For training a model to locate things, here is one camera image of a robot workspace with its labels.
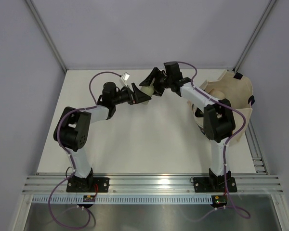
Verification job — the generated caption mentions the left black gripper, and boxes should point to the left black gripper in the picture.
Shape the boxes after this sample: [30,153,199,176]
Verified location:
[112,83,151,105]

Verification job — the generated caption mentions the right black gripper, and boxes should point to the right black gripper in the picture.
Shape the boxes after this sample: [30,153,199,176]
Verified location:
[140,67,172,97]

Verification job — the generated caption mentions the sage green bottle white cap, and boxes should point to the sage green bottle white cap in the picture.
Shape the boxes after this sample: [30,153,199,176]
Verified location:
[139,79,155,97]

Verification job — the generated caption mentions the beige cream bottle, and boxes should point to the beige cream bottle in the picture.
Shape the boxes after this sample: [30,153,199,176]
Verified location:
[209,89,225,100]

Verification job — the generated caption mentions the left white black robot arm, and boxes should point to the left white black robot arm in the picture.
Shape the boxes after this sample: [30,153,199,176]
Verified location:
[53,82,154,192]

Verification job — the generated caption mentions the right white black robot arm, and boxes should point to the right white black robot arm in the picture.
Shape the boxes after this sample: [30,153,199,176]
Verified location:
[140,62,236,191]

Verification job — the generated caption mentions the beige canvas tote bag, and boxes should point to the beige canvas tote bag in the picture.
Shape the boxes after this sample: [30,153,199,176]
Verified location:
[187,71,255,146]

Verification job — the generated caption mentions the left small circuit board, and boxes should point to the left small circuit board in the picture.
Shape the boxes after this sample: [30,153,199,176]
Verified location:
[83,195,96,203]

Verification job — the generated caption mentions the small circuit board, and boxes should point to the small circuit board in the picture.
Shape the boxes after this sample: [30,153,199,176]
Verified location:
[83,195,96,203]
[211,195,228,208]

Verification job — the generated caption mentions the right small circuit board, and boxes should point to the right small circuit board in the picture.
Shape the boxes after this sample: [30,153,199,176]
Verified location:
[211,195,228,208]

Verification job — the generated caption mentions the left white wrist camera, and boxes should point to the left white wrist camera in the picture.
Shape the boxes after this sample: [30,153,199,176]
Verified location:
[120,72,130,88]

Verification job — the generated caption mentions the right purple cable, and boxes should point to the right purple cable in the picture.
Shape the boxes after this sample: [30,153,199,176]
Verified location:
[178,61,251,222]

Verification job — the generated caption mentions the purple cable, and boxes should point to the purple cable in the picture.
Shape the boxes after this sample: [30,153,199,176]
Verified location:
[48,71,122,229]
[178,61,251,222]

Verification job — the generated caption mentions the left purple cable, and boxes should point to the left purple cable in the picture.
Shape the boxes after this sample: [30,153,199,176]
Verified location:
[48,71,122,229]

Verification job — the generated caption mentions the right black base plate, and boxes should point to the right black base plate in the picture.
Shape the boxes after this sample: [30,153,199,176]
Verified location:
[193,177,237,193]

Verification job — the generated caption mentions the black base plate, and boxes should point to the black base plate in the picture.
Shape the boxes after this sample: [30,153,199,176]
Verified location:
[66,177,109,193]
[193,177,237,193]

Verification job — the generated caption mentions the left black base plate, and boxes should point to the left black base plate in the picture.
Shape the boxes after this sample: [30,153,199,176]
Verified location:
[66,177,109,193]

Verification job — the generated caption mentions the right aluminium frame post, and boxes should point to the right aluminium frame post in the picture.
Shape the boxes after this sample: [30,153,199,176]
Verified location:
[232,0,278,73]

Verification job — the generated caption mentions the aluminium frame post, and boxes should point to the aluminium frame post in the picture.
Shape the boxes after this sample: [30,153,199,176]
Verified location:
[232,0,278,73]
[24,0,68,74]

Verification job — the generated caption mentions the aluminium mounting rail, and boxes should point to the aluminium mounting rail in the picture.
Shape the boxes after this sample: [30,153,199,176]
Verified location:
[22,174,283,194]

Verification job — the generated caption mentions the left aluminium frame post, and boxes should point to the left aluminium frame post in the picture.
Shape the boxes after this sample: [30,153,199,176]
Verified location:
[24,0,68,74]

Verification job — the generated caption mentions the white slotted cable duct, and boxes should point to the white slotted cable duct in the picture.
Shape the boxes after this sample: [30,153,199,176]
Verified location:
[32,194,212,205]

